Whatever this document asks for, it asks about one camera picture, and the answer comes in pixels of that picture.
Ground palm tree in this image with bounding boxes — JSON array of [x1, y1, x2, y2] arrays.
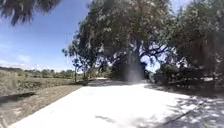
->
[[0, 0, 63, 27]]

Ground pale concrete path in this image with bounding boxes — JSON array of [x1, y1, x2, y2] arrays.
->
[[8, 82, 224, 128]]

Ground row of low trees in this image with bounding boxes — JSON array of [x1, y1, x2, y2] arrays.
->
[[0, 66, 76, 80]]

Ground large spreading tree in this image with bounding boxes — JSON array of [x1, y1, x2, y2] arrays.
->
[[61, 0, 182, 83]]

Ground dark fence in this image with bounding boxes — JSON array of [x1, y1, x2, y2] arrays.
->
[[153, 68, 224, 90]]

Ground dry grass ground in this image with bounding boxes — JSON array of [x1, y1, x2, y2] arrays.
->
[[0, 76, 85, 128]]

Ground group of trees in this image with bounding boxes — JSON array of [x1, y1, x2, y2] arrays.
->
[[166, 0, 224, 85]]

